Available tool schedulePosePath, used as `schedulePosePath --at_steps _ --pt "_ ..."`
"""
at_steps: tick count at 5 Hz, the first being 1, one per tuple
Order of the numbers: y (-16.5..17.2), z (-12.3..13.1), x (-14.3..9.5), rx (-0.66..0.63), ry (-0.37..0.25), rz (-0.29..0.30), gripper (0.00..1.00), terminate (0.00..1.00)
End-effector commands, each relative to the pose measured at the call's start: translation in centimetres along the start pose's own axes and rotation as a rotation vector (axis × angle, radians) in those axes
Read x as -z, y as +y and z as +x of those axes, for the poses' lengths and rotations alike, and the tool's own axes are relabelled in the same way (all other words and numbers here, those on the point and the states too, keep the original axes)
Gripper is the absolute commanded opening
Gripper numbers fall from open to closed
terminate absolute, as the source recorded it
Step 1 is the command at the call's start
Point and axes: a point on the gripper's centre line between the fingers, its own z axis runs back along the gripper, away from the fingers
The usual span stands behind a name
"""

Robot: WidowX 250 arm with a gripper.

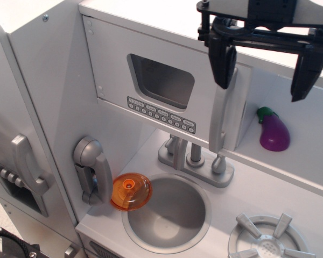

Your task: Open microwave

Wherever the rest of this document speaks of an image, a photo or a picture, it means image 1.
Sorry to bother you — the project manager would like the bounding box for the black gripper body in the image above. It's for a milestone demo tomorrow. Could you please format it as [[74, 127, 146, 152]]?
[[196, 1, 323, 54]]

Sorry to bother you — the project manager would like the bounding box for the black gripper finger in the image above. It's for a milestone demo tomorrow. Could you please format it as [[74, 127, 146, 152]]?
[[208, 24, 237, 89], [291, 28, 323, 102]]

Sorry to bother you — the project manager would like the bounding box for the white microwave door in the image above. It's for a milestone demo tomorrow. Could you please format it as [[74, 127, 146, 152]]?
[[83, 16, 251, 151]]

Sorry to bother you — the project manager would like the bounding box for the grey microwave door handle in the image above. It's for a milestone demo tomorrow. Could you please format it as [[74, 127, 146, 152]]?
[[208, 68, 237, 153]]

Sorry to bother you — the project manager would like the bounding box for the purple toy eggplant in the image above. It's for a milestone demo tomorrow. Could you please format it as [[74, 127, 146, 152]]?
[[257, 106, 291, 152]]

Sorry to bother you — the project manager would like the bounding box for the grey toy faucet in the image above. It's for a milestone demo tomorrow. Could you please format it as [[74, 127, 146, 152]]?
[[158, 135, 235, 188]]

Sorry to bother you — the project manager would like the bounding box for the orange transparent lid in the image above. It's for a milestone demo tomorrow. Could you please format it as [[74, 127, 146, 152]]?
[[110, 173, 153, 211]]

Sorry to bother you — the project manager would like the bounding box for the grey toy telephone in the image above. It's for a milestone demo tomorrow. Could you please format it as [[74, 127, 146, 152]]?
[[73, 136, 113, 206]]

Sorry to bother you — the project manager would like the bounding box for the grey round sink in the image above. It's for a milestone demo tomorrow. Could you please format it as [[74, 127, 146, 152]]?
[[122, 174, 212, 254]]

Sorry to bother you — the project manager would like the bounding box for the grey stove burner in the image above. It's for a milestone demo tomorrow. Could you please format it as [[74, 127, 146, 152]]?
[[228, 213, 316, 257]]

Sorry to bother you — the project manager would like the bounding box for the grey ice dispenser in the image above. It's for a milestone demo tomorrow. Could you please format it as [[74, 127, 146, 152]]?
[[0, 164, 48, 217]]

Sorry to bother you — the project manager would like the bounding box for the grey fridge door handle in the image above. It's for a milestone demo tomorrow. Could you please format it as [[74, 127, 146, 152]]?
[[11, 134, 49, 196]]

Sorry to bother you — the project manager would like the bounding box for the grey oven handle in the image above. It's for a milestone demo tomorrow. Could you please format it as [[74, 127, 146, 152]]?
[[64, 246, 77, 258]]

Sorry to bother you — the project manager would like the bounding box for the black bracket with screw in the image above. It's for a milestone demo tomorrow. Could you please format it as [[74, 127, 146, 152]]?
[[0, 227, 42, 257]]

